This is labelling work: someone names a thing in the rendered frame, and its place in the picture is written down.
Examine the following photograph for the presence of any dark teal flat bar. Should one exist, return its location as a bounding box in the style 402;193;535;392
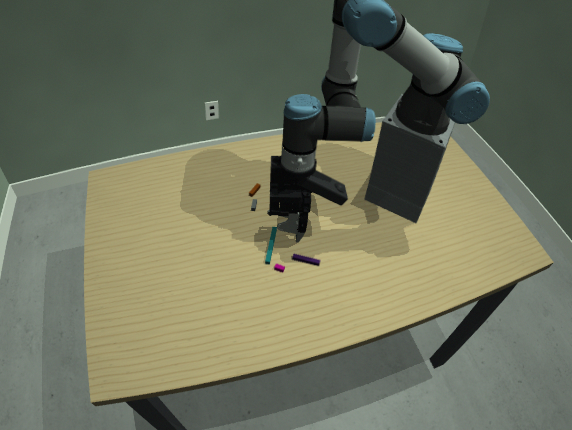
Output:
265;227;277;265

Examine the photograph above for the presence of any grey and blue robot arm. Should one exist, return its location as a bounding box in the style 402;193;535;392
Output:
281;0;490;206

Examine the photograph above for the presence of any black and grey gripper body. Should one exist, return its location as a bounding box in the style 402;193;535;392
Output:
269;156;317;216

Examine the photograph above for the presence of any purple rod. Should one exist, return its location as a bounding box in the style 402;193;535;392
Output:
292;254;320;266

